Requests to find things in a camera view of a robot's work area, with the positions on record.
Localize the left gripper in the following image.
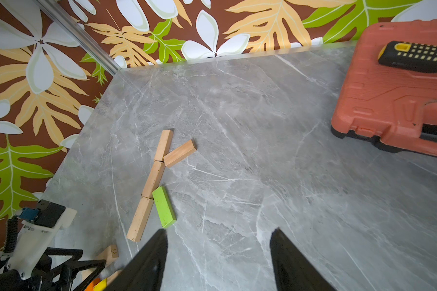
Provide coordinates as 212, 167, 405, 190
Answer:
0, 247, 106, 291

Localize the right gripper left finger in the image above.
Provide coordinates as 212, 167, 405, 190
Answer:
106, 229, 168, 291

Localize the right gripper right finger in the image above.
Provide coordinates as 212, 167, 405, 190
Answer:
269, 228, 336, 291

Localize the wooden block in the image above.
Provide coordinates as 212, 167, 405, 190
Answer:
106, 270, 122, 286

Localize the orange block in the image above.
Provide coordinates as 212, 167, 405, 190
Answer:
85, 278, 100, 291

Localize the wooden block number 53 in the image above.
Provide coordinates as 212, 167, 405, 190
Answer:
81, 244, 119, 280

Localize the green block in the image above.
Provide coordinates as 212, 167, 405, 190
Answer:
152, 186, 176, 229

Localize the wooden block number 70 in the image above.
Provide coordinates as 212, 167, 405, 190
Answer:
142, 161, 165, 199

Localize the wooden block diagonal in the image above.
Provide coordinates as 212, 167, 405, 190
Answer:
163, 139, 197, 168

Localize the wooden block number 20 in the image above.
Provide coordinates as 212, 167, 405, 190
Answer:
154, 130, 174, 161

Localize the red tool case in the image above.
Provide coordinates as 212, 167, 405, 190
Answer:
331, 19, 437, 157

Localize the screwdriver in case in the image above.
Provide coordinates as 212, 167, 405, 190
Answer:
378, 41, 437, 73

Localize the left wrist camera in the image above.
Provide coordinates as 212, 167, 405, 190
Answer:
7, 200, 77, 280

